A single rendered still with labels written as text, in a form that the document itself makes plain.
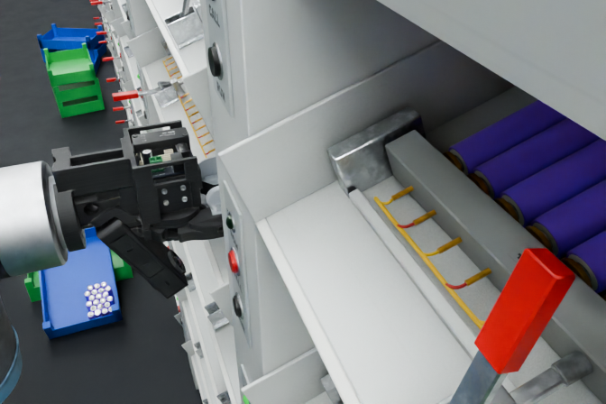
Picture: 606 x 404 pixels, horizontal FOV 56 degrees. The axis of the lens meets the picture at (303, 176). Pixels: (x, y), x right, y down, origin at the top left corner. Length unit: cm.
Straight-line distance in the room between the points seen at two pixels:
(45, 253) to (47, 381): 122
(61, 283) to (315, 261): 161
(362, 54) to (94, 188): 28
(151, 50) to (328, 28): 75
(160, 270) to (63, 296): 129
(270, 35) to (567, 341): 17
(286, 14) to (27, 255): 31
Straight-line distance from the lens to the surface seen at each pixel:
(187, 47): 53
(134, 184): 49
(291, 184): 30
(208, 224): 50
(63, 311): 182
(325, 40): 28
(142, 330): 174
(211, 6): 31
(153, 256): 54
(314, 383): 43
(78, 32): 369
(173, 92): 85
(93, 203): 50
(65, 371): 171
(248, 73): 27
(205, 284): 81
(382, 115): 30
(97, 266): 186
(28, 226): 48
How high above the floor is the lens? 127
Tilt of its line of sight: 34 degrees down
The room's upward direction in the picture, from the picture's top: straight up
